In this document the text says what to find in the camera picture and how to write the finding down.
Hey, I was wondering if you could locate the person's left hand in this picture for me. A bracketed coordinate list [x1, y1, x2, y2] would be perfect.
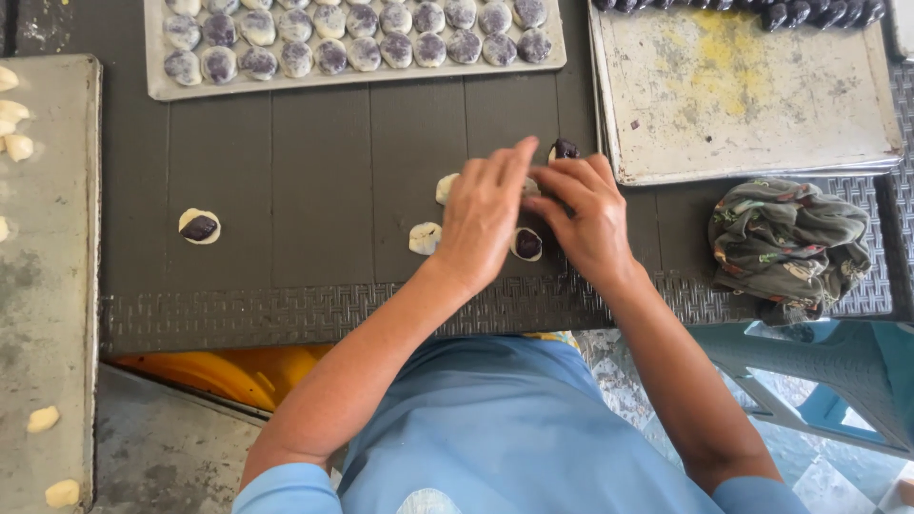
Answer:
[434, 136, 541, 294]

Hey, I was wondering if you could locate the person's right hand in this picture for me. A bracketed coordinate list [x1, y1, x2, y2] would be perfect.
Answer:
[522, 153, 641, 288]

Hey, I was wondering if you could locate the grey woven mat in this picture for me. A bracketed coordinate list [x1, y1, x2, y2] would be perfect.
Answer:
[99, 60, 914, 356]

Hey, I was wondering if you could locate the empty stained metal tray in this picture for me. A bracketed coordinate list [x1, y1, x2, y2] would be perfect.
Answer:
[588, 3, 905, 187]

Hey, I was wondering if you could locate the metal tray with filled balls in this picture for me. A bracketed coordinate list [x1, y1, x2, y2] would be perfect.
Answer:
[143, 0, 568, 102]

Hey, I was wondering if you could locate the crumpled patterned cloth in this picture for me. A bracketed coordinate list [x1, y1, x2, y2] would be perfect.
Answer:
[707, 177, 874, 326]

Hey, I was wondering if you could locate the person's light blue shirt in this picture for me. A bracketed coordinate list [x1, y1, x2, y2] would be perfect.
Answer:
[231, 333, 812, 514]

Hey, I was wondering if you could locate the group of purple-filled dough balls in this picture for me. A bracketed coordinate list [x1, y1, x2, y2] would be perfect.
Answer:
[162, 0, 554, 87]

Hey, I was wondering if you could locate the row of dark purple fillings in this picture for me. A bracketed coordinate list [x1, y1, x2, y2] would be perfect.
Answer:
[593, 0, 887, 33]

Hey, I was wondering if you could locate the orange plastic container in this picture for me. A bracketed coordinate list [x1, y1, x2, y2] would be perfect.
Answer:
[107, 344, 334, 414]

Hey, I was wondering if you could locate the blue plastic stool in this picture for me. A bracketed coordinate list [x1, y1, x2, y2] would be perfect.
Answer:
[687, 318, 914, 460]

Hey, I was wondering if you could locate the pale tray corner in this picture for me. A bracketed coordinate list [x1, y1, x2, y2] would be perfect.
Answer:
[887, 0, 914, 62]

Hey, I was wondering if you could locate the grey metal sheet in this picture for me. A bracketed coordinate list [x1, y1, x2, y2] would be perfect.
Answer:
[91, 363, 267, 514]

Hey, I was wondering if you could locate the long grey metal tray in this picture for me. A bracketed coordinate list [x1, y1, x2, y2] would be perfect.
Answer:
[0, 53, 104, 514]

